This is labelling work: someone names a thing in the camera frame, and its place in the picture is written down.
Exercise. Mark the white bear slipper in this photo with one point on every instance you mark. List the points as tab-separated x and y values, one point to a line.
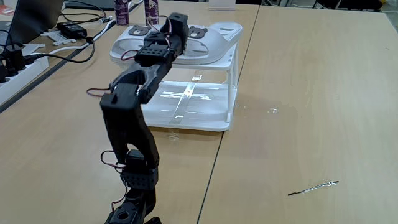
124	40
217	40

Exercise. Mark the white plastic box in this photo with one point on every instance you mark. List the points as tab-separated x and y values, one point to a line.
199	105

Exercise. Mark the purple drink can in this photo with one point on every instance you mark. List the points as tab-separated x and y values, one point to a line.
151	11
122	12

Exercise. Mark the black power adapter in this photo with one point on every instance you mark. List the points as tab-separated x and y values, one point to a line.
71	29

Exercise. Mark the white plastic printed part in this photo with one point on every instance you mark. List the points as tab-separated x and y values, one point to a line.
59	38

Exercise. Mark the clear tape scrap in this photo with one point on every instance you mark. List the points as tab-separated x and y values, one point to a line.
272	110

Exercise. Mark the dark laptop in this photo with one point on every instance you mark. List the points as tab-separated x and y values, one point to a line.
34	18

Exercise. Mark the white power strip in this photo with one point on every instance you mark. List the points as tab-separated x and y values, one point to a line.
21	77

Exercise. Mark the black power plug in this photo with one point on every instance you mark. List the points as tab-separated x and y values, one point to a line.
14	59

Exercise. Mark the thin metal rod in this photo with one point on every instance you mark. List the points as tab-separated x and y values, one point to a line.
314	187

